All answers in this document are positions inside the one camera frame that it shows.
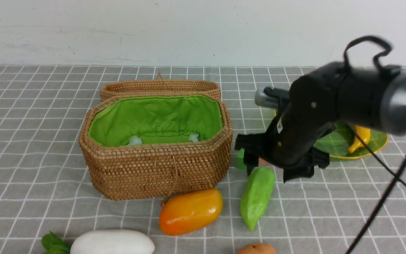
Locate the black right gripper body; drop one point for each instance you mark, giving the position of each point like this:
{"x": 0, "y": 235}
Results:
{"x": 288, "y": 142}

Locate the green toy pepper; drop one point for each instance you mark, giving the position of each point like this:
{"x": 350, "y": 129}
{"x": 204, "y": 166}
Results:
{"x": 256, "y": 196}

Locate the brown toy potato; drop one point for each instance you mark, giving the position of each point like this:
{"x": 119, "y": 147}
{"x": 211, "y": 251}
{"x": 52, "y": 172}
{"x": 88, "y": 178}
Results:
{"x": 257, "y": 248}

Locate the orange yellow toy mango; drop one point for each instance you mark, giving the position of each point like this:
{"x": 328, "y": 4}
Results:
{"x": 189, "y": 212}

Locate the white radish with leaves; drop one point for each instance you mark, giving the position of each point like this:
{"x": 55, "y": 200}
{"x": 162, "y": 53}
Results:
{"x": 115, "y": 241}

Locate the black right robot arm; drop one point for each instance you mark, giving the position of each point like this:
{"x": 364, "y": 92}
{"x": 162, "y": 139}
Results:
{"x": 371, "y": 98}

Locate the green glass leaf plate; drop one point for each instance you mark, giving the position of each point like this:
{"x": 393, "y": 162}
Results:
{"x": 342, "y": 144}

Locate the yellow toy banana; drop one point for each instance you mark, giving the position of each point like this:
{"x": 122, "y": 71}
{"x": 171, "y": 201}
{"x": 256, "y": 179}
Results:
{"x": 360, "y": 138}

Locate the orange foam cube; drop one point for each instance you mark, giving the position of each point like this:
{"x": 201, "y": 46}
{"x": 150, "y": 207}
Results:
{"x": 262, "y": 162}

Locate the green foam cube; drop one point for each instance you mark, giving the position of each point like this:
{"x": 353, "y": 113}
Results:
{"x": 239, "y": 163}

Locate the woven wicker basket lid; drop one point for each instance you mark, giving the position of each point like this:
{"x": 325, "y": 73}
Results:
{"x": 159, "y": 84}

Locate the woven wicker basket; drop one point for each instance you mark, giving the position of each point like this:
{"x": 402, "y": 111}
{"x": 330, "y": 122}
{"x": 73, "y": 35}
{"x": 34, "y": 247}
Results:
{"x": 145, "y": 145}

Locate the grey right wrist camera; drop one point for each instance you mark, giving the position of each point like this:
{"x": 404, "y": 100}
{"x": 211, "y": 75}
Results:
{"x": 273, "y": 98}

